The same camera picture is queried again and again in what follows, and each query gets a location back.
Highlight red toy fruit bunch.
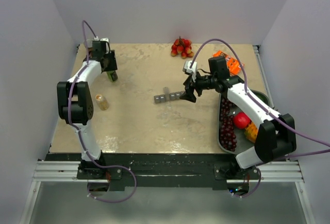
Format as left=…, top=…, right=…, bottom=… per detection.
left=170, top=37, right=194, bottom=59

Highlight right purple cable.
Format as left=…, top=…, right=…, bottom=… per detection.
left=190, top=38, right=330, bottom=161

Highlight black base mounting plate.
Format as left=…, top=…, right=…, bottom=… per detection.
left=45, top=153, right=259, bottom=191

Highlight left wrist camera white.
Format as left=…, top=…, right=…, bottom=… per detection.
left=94, top=37, right=109, bottom=43

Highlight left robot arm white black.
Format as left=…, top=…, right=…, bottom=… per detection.
left=57, top=38, right=118, bottom=179

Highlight aluminium frame rail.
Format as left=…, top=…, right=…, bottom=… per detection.
left=32, top=161, right=304, bottom=182

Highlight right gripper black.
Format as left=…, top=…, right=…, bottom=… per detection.
left=180, top=70, right=217, bottom=103

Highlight dark red toy grapes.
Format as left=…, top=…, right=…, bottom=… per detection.
left=219, top=97, right=237, bottom=152

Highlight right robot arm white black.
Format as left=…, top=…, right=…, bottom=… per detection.
left=180, top=57, right=296, bottom=179

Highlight red toy apple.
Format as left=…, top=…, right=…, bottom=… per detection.
left=233, top=112, right=251, bottom=129

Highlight grey fruit tray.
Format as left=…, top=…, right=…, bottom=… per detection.
left=218, top=89, right=271, bottom=153

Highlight orange cardboard box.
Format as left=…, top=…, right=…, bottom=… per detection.
left=213, top=51, right=242, bottom=76

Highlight toy pineapple orange yellow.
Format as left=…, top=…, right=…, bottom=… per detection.
left=244, top=122, right=258, bottom=143

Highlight green lidded pill bottle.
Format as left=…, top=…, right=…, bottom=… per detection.
left=107, top=71, right=118, bottom=82

